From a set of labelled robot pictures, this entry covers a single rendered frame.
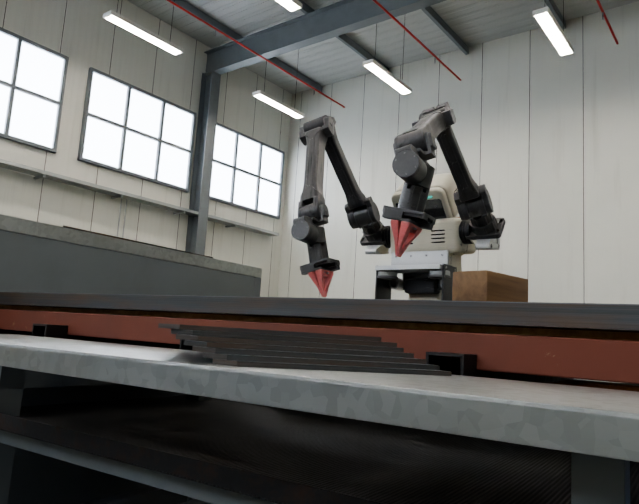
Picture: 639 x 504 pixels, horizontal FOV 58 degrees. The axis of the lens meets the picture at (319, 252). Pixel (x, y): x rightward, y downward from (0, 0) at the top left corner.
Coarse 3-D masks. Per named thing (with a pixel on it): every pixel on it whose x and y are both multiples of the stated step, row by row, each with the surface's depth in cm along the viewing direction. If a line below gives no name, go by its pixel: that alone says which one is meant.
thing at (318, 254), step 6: (318, 246) 165; (324, 246) 166; (312, 252) 165; (318, 252) 164; (324, 252) 165; (312, 258) 164; (318, 258) 164; (324, 258) 164; (330, 258) 162; (306, 264) 165; (318, 264) 163; (324, 264) 166; (300, 270) 166
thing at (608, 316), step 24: (192, 312) 108; (216, 312) 101; (240, 312) 98; (264, 312) 95; (288, 312) 93; (312, 312) 90; (336, 312) 88; (360, 312) 85; (384, 312) 83; (408, 312) 81; (432, 312) 79; (456, 312) 77; (480, 312) 76; (504, 312) 74; (528, 312) 72; (552, 312) 71; (576, 312) 69; (600, 312) 68; (624, 312) 67
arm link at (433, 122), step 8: (440, 112) 154; (448, 112) 154; (424, 120) 142; (432, 120) 144; (440, 120) 153; (448, 120) 154; (416, 128) 129; (424, 128) 126; (432, 128) 140; (440, 128) 151; (400, 136) 126; (408, 136) 124; (416, 136) 123; (424, 136) 123; (400, 144) 125; (408, 144) 124; (416, 144) 123; (424, 144) 123
